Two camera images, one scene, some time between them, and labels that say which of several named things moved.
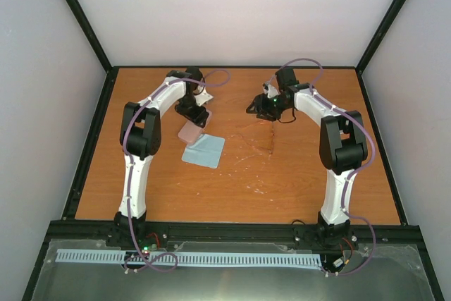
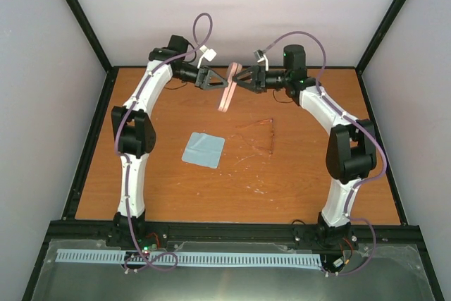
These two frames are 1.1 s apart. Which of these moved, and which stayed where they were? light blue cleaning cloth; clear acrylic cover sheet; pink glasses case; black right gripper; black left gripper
Moved: black left gripper; black right gripper; pink glasses case
Stayed: clear acrylic cover sheet; light blue cleaning cloth
